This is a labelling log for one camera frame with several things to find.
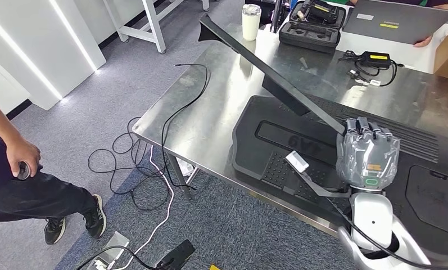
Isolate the white tumbler cup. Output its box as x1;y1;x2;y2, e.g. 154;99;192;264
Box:
241;3;263;42

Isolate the black rubber car mat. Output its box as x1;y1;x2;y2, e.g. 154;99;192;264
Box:
231;94;448;258

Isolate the white desk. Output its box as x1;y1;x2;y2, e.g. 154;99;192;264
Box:
335;22;448;75

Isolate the black adapter cable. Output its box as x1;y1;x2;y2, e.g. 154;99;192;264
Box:
338;50;405;87

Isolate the white metal frame table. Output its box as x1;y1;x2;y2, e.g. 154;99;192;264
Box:
102;0;211;55

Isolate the black power tool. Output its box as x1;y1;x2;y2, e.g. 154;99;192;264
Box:
298;0;340;24

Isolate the black power adapter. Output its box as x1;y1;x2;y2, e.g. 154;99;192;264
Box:
361;51;392;69

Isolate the black plastic plate bracket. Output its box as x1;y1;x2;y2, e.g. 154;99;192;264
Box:
198;14;347;136

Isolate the black tangled floor cable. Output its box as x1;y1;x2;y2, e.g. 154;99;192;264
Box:
88;117;173;213

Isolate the person's foot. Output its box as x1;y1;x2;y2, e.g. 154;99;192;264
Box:
43;217;66;246
83;193;107;239

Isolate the silver floor socket box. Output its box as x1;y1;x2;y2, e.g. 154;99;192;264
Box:
88;231;130;270

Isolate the round grey controller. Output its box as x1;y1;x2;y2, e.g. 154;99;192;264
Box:
17;162;31;181

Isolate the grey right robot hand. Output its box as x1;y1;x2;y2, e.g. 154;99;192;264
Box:
336;116;401;191

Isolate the steel workbench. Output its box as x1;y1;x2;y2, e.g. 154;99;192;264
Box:
132;20;448;262

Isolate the person's hand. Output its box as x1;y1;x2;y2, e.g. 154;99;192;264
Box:
413;35;433;48
6;136;42;179

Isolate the white power strip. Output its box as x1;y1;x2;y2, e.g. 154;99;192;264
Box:
177;160;194;178

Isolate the black tool case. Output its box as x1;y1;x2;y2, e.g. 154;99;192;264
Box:
278;0;347;53

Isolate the grey laptop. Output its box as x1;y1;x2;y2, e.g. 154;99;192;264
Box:
342;0;448;46

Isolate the white floor cable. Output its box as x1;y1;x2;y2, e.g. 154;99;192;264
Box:
112;145;175;270

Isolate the dark grey bracket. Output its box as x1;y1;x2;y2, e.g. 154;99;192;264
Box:
156;239;196;270

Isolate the cardboard box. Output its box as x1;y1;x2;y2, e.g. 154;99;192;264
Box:
433;26;448;89

